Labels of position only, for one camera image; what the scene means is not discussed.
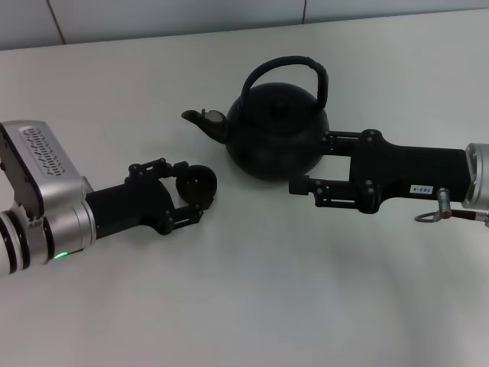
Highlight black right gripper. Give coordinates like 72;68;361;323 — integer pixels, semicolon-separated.
289;128;473;214

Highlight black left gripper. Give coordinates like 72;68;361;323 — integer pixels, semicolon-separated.
84;157;206;241

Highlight small black teacup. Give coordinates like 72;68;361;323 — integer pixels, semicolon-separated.
175;164;218;203

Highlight black round teapot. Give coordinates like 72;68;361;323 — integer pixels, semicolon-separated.
181;55;332;181

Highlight right gripper cable with connector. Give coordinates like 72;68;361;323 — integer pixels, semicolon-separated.
414;186;489;229

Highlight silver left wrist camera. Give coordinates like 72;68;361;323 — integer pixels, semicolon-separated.
0;121;93;219

